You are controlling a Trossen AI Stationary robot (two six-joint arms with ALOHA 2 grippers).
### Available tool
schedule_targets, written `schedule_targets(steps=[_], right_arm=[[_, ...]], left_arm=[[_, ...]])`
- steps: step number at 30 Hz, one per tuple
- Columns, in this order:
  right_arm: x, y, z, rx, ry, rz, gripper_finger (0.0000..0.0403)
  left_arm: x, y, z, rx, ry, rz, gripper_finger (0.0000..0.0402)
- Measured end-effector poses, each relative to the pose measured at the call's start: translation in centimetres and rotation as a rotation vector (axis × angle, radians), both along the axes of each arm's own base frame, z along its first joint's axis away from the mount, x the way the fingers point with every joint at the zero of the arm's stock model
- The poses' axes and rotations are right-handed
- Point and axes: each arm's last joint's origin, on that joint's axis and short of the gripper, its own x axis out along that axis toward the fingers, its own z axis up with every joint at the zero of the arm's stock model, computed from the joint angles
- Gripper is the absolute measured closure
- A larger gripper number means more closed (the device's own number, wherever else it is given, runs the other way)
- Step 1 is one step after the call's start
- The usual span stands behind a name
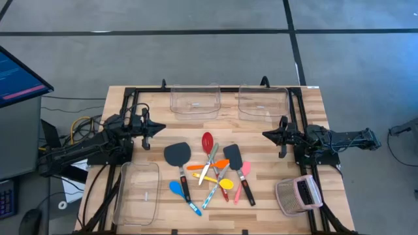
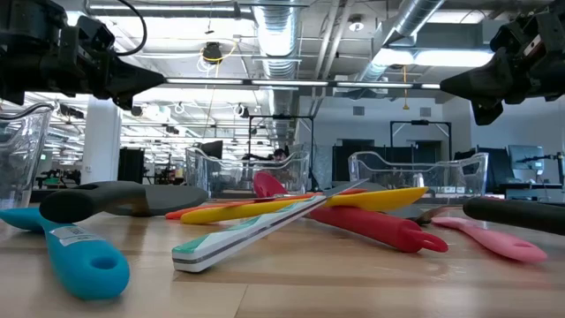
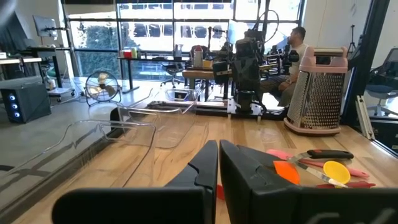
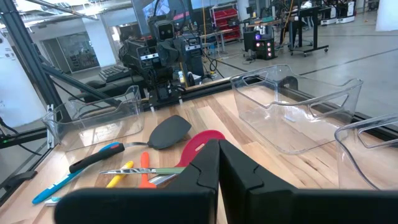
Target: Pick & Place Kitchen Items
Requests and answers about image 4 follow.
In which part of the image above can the red slotted spoon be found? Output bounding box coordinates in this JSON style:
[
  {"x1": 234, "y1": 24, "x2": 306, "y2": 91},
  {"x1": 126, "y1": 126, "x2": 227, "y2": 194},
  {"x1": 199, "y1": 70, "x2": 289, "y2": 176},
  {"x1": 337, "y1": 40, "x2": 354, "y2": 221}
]
[{"x1": 148, "y1": 129, "x2": 226, "y2": 187}]

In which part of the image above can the black spatula with black handle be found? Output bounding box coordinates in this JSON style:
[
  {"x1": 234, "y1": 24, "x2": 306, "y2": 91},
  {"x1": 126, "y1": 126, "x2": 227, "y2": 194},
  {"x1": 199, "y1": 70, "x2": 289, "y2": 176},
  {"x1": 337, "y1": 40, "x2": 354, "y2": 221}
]
[{"x1": 68, "y1": 114, "x2": 193, "y2": 174}]

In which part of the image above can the black computer mouse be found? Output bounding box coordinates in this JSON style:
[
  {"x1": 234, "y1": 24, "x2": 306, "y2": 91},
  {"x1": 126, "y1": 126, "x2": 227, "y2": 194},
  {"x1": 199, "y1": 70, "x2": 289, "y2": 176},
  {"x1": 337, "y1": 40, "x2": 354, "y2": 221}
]
[{"x1": 85, "y1": 80, "x2": 107, "y2": 90}]

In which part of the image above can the yellow spoon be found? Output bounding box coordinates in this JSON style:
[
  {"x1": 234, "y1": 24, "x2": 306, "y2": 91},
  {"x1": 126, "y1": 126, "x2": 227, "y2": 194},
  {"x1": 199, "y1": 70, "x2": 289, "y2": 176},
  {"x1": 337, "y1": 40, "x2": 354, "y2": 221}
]
[{"x1": 106, "y1": 160, "x2": 135, "y2": 189}]

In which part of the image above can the black computer tower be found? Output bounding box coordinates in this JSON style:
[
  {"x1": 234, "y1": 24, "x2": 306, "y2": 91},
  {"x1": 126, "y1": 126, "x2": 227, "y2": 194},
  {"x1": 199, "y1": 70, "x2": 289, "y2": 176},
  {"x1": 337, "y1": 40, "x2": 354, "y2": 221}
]
[{"x1": 243, "y1": 30, "x2": 277, "y2": 60}]

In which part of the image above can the black keyboard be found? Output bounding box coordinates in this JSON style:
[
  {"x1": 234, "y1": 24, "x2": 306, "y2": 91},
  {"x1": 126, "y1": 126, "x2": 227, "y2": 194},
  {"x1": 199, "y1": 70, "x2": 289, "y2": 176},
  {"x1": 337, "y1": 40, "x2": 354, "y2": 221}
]
[{"x1": 98, "y1": 64, "x2": 132, "y2": 83}]

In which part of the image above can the computer monitor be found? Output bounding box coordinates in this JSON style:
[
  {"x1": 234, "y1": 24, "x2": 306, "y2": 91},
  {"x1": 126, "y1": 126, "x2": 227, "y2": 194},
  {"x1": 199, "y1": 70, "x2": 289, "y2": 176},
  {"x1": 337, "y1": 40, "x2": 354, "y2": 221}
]
[{"x1": 132, "y1": 0, "x2": 192, "y2": 35}]

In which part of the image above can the red parts shelf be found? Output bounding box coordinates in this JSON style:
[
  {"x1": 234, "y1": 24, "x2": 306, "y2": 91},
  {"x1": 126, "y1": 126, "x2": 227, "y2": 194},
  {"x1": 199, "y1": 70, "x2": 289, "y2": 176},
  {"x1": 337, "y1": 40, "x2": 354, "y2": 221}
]
[{"x1": 210, "y1": 3, "x2": 243, "y2": 42}]

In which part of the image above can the blue spoon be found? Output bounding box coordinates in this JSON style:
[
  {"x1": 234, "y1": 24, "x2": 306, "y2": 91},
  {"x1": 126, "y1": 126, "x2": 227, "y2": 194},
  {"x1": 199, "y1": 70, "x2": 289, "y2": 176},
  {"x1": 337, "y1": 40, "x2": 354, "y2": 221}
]
[{"x1": 31, "y1": 141, "x2": 121, "y2": 205}]

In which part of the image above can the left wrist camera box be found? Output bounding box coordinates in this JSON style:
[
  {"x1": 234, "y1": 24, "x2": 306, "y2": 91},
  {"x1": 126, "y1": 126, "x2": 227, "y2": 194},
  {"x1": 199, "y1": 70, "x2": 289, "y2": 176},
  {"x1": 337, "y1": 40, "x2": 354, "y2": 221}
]
[{"x1": 154, "y1": 20, "x2": 175, "y2": 41}]

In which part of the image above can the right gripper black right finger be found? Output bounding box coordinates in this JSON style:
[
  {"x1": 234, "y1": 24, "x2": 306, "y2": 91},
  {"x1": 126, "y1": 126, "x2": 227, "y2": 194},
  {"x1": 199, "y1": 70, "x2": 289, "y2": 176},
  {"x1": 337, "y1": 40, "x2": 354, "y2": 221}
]
[{"x1": 219, "y1": 139, "x2": 398, "y2": 224}]

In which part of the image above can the black rolling stand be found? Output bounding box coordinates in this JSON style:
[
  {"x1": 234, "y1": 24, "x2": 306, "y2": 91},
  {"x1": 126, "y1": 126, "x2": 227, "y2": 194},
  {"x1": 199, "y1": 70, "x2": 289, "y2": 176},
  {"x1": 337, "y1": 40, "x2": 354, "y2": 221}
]
[{"x1": 279, "y1": 5, "x2": 330, "y2": 57}]

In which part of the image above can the orange spatula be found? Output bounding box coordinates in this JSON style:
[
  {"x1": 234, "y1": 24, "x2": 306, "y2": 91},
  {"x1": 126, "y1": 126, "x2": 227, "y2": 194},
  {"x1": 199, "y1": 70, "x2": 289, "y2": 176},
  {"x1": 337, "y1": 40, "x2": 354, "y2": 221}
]
[{"x1": 138, "y1": 151, "x2": 157, "y2": 189}]

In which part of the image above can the clear plastic bin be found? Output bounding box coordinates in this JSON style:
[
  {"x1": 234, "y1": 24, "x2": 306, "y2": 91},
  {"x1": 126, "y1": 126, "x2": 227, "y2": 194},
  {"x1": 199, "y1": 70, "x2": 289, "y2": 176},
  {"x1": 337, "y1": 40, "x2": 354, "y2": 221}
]
[
  {"x1": 41, "y1": 85, "x2": 146, "y2": 152},
  {"x1": 229, "y1": 64, "x2": 364, "y2": 155},
  {"x1": 334, "y1": 113, "x2": 398, "y2": 191}
]

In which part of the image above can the silver butter knife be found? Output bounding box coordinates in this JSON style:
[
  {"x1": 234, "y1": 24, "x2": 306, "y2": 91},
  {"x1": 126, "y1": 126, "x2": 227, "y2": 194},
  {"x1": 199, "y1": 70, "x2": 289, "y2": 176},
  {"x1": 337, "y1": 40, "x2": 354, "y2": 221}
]
[{"x1": 44, "y1": 196, "x2": 62, "y2": 207}]

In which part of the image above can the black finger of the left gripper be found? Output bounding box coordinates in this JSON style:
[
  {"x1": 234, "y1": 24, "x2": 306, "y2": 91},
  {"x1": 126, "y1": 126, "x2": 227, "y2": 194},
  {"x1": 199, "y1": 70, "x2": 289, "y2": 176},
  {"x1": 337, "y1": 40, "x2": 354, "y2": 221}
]
[
  {"x1": 170, "y1": 37, "x2": 203, "y2": 67},
  {"x1": 136, "y1": 40, "x2": 171, "y2": 69}
]

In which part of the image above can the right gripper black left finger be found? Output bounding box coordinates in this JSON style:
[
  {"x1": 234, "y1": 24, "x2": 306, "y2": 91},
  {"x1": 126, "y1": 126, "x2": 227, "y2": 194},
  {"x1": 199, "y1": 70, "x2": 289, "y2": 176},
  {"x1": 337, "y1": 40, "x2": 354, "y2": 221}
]
[{"x1": 53, "y1": 139, "x2": 220, "y2": 224}]

